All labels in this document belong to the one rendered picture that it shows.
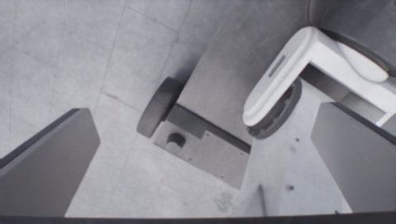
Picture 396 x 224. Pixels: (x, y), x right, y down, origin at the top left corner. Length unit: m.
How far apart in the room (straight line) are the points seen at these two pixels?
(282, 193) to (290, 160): 0.05
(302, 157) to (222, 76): 0.28
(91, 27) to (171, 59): 0.29
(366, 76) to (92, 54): 0.76
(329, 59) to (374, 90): 0.09
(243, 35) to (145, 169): 0.69
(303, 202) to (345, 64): 0.21
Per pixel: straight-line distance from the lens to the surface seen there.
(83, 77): 0.87
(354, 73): 0.38
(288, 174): 0.30
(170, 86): 0.58
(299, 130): 0.35
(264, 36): 0.50
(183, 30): 0.68
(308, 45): 0.37
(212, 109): 0.54
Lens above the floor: 0.66
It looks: 64 degrees down
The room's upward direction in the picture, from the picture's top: 161 degrees counter-clockwise
